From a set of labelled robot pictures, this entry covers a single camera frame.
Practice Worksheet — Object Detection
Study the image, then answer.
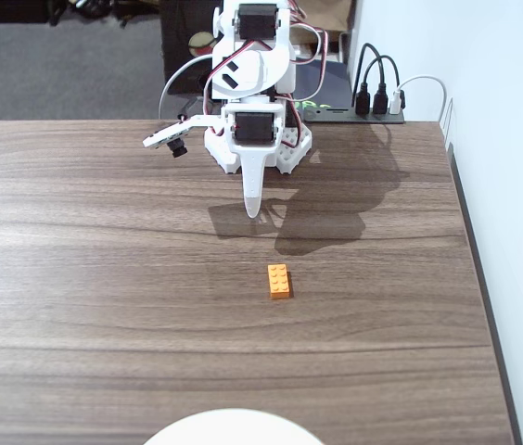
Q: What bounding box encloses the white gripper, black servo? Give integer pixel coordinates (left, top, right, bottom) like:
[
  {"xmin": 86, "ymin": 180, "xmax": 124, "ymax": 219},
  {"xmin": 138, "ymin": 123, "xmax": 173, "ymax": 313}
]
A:
[{"xmin": 222, "ymin": 102, "xmax": 287, "ymax": 220}]

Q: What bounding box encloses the orange lego block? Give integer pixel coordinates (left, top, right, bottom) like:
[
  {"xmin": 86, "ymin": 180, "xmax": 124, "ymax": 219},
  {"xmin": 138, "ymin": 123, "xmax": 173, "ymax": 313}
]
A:
[{"xmin": 267, "ymin": 262, "xmax": 294, "ymax": 301}]

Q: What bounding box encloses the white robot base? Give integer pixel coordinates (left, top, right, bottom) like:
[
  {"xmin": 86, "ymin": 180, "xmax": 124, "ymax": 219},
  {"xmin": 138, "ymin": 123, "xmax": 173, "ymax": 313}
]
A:
[{"xmin": 204, "ymin": 121, "xmax": 314, "ymax": 176}]

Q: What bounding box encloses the white plate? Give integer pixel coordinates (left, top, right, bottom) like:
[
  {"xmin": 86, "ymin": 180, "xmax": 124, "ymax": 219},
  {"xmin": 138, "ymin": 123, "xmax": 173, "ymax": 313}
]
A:
[{"xmin": 143, "ymin": 407, "xmax": 325, "ymax": 445}]

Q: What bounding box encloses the black USB hub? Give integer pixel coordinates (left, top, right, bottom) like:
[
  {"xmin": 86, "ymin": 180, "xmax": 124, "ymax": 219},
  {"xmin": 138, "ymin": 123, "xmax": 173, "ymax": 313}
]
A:
[{"xmin": 302, "ymin": 104, "xmax": 405, "ymax": 125}]

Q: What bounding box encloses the dark pad with green print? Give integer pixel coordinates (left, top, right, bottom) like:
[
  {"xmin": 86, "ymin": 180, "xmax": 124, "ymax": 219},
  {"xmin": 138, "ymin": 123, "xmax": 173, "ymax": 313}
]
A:
[{"xmin": 293, "ymin": 58, "xmax": 353, "ymax": 112}]

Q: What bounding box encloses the round red yellow sticker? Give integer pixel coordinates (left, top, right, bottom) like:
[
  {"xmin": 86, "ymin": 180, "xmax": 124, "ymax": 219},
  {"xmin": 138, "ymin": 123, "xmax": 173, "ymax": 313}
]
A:
[{"xmin": 188, "ymin": 31, "xmax": 217, "ymax": 57}]

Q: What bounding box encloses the cardboard box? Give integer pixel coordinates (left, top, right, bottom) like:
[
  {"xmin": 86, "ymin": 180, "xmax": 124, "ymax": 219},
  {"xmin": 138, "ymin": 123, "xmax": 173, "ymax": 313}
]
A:
[{"xmin": 295, "ymin": 28, "xmax": 328, "ymax": 59}]

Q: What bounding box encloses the black cabinet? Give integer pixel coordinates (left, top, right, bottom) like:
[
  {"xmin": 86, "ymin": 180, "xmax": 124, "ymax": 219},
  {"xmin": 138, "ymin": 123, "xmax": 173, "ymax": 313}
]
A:
[{"xmin": 159, "ymin": 0, "xmax": 219, "ymax": 96}]

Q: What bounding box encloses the grey metal bar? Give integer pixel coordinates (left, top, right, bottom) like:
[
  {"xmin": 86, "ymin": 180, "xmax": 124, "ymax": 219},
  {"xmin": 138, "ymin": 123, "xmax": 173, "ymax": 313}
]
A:
[{"xmin": 338, "ymin": 31, "xmax": 353, "ymax": 64}]

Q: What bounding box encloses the brown paper bag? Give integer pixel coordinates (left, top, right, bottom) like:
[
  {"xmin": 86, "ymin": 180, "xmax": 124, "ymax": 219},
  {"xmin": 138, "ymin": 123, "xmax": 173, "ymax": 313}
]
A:
[{"xmin": 294, "ymin": 0, "xmax": 353, "ymax": 32}]

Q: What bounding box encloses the black chair base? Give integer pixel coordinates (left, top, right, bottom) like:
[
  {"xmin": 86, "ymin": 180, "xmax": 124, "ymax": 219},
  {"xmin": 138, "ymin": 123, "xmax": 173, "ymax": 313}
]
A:
[{"xmin": 47, "ymin": 0, "xmax": 160, "ymax": 29}]

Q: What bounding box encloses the wrist camera on white mount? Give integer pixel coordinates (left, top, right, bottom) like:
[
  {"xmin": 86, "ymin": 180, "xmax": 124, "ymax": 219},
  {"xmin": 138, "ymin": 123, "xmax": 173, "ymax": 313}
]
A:
[{"xmin": 143, "ymin": 114, "xmax": 219, "ymax": 159}]

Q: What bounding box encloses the black camera cable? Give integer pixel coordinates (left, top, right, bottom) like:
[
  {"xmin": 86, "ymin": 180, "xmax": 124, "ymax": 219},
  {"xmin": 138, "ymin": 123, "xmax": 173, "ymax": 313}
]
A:
[{"xmin": 177, "ymin": 95, "xmax": 198, "ymax": 122}]

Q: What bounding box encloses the red white black servo cable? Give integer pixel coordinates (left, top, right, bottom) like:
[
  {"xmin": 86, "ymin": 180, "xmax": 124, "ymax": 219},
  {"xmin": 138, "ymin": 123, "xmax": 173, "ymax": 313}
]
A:
[
  {"xmin": 288, "ymin": 0, "xmax": 330, "ymax": 101},
  {"xmin": 199, "ymin": 40, "xmax": 263, "ymax": 138}
]

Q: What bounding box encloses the thin wire bracket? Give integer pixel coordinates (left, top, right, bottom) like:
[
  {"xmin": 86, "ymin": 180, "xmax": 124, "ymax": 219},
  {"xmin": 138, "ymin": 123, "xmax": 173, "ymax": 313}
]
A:
[{"xmin": 441, "ymin": 96, "xmax": 455, "ymax": 146}]

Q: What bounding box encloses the white USB cable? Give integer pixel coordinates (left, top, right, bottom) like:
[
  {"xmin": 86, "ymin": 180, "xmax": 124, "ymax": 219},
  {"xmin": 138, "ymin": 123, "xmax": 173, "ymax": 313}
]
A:
[{"xmin": 390, "ymin": 73, "xmax": 448, "ymax": 124}]

